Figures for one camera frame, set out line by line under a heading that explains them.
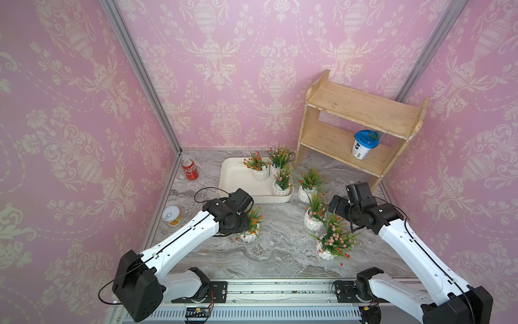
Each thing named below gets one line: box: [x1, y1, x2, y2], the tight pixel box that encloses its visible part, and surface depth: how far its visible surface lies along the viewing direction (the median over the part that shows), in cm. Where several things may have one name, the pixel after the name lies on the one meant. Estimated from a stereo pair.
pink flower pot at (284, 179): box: [272, 165, 294, 196], surface depth 96 cm
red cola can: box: [182, 158, 199, 181], surface depth 102 cm
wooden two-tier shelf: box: [294, 69, 430, 192], surface depth 81 cm
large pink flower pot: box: [308, 214, 357, 267], surface depth 74 cm
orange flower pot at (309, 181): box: [298, 167, 330, 202], surface depth 93 cm
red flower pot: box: [242, 151, 273, 182], surface depth 100 cm
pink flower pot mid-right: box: [303, 191, 329, 232], surface depth 87 cm
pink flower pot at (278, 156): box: [267, 141, 297, 181], surface depth 102 cm
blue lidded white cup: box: [351, 129, 381, 160], surface depth 85 cm
